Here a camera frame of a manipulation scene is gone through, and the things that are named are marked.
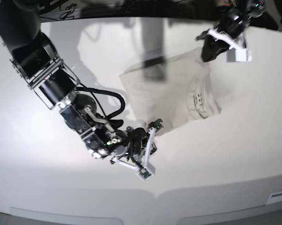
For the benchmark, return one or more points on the white label sticker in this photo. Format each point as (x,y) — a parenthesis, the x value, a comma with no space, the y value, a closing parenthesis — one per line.
(274,198)

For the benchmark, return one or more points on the light grey T-shirt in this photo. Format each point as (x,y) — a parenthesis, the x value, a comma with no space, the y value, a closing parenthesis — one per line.
(177,90)

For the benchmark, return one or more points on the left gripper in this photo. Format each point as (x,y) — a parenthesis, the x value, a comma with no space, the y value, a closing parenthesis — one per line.
(232,25)

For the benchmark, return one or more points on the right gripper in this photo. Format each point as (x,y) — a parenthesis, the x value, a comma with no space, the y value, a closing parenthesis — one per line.
(131,143)

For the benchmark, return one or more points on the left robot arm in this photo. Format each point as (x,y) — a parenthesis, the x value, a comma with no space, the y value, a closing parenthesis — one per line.
(254,10)

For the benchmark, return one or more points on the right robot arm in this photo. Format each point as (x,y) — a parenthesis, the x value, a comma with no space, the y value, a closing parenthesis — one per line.
(90,112)

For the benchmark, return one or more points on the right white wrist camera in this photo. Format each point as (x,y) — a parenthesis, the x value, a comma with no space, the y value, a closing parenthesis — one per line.
(145,169)

